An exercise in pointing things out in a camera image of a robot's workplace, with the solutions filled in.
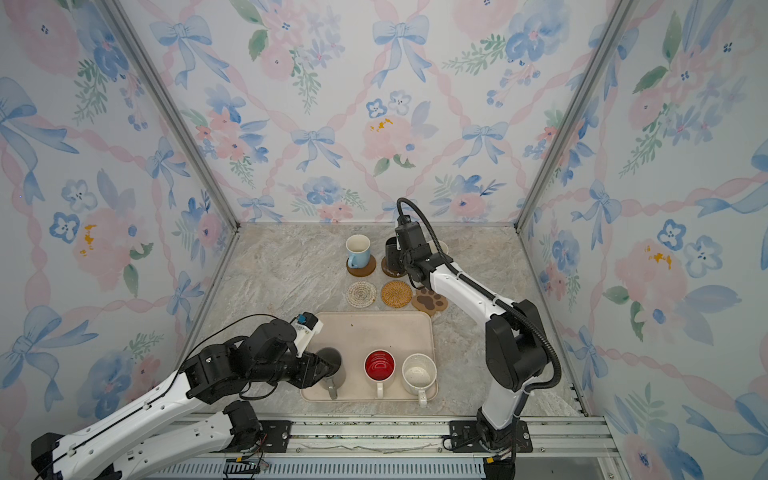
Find aluminium front rail frame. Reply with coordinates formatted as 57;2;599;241
142;415;629;479

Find red interior white mug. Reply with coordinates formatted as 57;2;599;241
364;350;397;399

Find cork paw print coaster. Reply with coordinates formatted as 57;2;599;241
411;287;449;317

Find black mug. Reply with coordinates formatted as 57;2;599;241
385;237;405;273

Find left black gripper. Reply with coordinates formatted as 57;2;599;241
252;349;337;387

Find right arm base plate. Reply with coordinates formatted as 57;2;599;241
443;420;533;455

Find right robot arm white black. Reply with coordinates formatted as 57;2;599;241
386;243;562;452

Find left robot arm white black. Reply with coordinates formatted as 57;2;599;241
31;338;342;479

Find beige serving tray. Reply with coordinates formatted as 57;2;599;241
310;311;436;402

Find black corrugated cable right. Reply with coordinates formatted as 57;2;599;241
395;197;563;397

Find grey mug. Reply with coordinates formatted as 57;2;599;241
316;347;346;400

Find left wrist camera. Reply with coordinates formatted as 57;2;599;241
251;311;324;361

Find matte brown wooden coaster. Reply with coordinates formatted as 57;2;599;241
346;256;377;277

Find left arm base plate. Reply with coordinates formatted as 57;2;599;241
205;419;293;454

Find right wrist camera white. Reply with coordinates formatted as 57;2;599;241
395;221;427;251

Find clear patterned glass coaster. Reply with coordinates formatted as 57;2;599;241
346;281;377;309

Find woven rattan round coaster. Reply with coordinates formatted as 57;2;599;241
381;280;413;309

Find glossy brown wooden coaster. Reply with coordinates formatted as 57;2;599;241
381;258;406;278

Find white and blue mug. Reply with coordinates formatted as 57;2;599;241
345;234;371;268

